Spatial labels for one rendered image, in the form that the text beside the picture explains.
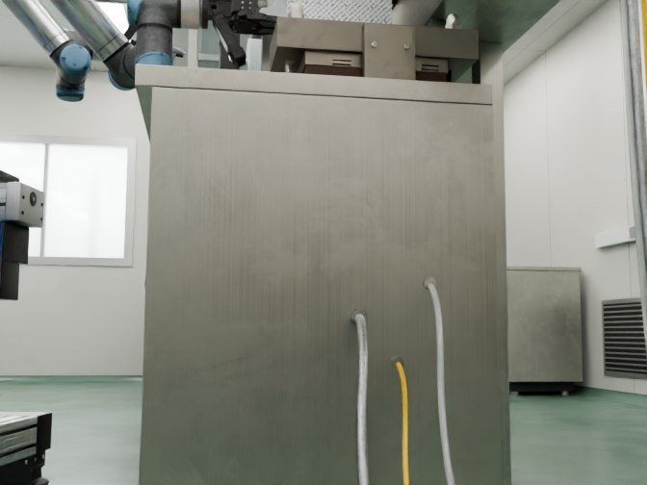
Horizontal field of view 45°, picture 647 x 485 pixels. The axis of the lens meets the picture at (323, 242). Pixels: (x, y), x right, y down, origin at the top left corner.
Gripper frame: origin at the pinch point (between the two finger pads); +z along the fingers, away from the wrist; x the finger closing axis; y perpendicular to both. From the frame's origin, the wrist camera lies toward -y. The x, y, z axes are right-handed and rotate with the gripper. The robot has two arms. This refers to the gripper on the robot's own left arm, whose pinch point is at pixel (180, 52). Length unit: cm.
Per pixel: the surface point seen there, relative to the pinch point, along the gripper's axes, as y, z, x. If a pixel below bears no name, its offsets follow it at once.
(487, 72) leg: 9, 62, 65
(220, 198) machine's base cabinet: 45, -10, 93
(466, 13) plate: -1, 48, 76
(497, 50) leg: 3, 65, 65
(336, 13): 2, 20, 68
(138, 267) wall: 89, 69, -486
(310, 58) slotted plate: 17, 8, 86
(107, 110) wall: -51, 37, -512
